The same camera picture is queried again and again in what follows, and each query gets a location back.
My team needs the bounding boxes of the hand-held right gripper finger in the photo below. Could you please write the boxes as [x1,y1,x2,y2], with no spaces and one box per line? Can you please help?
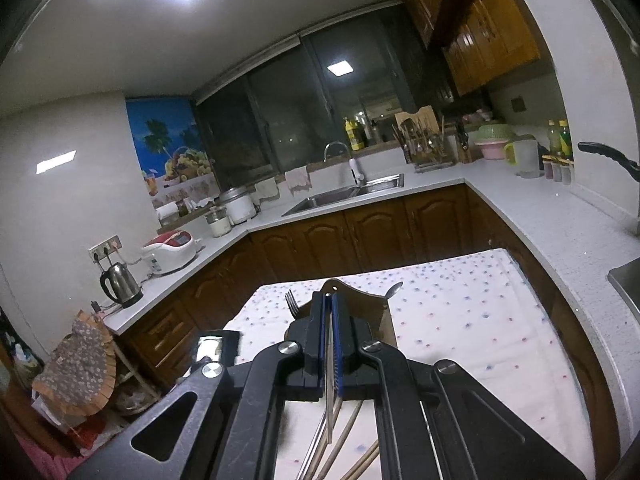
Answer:
[65,290,332,480]
[331,296,587,480]

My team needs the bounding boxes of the wooden utensil holder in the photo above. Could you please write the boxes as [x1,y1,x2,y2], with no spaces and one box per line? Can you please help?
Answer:
[286,278,401,352]

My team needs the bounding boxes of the metal utensil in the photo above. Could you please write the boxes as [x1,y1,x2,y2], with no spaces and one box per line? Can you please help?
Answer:
[324,304,337,445]

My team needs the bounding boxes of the wooden chopstick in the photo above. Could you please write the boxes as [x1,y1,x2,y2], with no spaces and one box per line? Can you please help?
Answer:
[317,400,362,480]
[342,439,381,480]

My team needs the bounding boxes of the metal chopstick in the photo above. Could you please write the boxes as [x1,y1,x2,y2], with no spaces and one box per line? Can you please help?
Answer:
[295,400,331,480]

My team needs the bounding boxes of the lower wooden cabinets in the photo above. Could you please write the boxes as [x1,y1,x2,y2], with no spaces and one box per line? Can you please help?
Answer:
[112,182,618,411]

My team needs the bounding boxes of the wooden cabinets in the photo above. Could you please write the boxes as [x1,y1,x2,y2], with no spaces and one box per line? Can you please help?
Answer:
[112,182,618,411]
[387,0,543,98]

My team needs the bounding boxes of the red white rice cooker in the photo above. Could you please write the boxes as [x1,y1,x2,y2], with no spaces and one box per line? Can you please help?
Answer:
[141,229,206,276]

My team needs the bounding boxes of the dotted white tablecloth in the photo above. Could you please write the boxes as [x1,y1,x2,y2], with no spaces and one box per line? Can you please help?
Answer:
[220,249,601,480]

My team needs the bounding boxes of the glass jar with lid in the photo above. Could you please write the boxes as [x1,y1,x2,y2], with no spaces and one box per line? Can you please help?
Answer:
[204,206,233,239]

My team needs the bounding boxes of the steel electric kettle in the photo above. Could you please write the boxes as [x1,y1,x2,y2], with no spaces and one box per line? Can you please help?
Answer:
[99,261,145,309]

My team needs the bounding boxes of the stainless steel sink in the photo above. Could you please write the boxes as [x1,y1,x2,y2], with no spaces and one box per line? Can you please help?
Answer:
[281,173,406,218]

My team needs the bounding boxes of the white cooker pot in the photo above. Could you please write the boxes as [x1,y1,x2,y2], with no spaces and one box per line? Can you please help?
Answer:
[218,186,259,226]

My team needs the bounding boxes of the floral fabric cover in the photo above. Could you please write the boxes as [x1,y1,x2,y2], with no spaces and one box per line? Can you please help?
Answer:
[31,309,118,417]

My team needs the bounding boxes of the pink hanging cloth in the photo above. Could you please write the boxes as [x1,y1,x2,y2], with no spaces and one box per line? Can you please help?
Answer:
[284,165,312,195]

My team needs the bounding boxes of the chrome faucet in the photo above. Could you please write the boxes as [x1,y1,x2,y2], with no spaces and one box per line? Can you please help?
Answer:
[323,141,366,187]

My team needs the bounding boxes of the metal dish rack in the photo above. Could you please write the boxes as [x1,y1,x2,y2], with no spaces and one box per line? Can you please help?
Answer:
[391,105,456,173]

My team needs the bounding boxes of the dark kitchen window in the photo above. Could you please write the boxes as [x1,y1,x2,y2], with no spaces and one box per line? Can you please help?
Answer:
[192,7,451,191]

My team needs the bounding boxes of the knife block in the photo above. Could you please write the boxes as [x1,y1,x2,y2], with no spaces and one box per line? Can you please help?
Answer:
[454,117,473,165]

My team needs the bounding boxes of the wooden cutting board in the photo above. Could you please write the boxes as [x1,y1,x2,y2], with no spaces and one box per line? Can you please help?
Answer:
[395,106,437,133]

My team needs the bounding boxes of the pink basin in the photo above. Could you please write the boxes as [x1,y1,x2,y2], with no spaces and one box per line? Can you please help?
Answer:
[474,141,511,161]

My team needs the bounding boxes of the green bowl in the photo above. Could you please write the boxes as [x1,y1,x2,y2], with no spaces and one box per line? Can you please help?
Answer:
[472,123,516,146]

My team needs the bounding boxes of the translucent pitcher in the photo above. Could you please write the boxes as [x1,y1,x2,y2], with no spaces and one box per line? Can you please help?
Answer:
[512,139,542,180]

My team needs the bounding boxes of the spice jar rack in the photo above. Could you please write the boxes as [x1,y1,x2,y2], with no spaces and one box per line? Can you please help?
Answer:
[541,155,574,187]

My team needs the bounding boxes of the stainless steel tray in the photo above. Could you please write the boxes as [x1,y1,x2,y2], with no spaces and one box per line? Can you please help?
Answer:
[607,257,640,321]

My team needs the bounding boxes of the upper wooden cabinets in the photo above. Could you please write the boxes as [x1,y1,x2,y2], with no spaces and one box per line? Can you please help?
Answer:
[387,0,543,98]

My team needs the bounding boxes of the wall power socket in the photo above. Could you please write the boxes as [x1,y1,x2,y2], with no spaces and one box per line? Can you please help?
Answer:
[88,234,122,264]

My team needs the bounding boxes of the fruit beach wall poster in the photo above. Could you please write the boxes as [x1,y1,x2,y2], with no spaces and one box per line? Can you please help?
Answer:
[125,97,221,211]

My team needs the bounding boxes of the black pan handle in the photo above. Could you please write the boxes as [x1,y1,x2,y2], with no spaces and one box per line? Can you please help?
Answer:
[577,141,640,183]

